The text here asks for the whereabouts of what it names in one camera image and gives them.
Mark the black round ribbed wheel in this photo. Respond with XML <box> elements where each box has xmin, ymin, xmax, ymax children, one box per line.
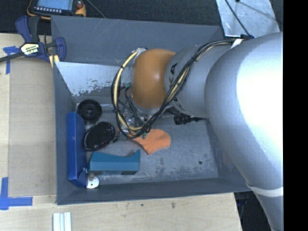
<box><xmin>77</xmin><ymin>99</ymin><xmax>103</xmax><ymax>121</ymax></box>

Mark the teal plastic block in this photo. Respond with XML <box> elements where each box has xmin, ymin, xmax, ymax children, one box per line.
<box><xmin>88</xmin><ymin>149</ymin><xmax>141</xmax><ymax>176</ymax></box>

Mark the black oval shiny dish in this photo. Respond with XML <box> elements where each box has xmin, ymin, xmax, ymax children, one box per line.
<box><xmin>82</xmin><ymin>121</ymin><xmax>116</xmax><ymax>152</ymax></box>

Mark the pale wood board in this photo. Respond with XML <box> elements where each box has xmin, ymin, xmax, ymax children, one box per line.
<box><xmin>8</xmin><ymin>58</ymin><xmax>57</xmax><ymax>197</ymax></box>

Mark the blue long flat bar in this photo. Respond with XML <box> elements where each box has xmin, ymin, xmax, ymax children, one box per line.
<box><xmin>66</xmin><ymin>112</ymin><xmax>88</xmax><ymax>189</ymax></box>

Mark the grey metal bin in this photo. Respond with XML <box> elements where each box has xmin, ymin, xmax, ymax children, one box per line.
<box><xmin>50</xmin><ymin>15</ymin><xmax>251</xmax><ymax>205</ymax></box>

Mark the orange cloth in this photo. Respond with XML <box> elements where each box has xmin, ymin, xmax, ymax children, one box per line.
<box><xmin>129</xmin><ymin>128</ymin><xmax>172</xmax><ymax>155</ymax></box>

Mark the white disc with wooden peg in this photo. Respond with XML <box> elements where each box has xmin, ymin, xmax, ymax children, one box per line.
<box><xmin>86</xmin><ymin>173</ymin><xmax>100</xmax><ymax>189</ymax></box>

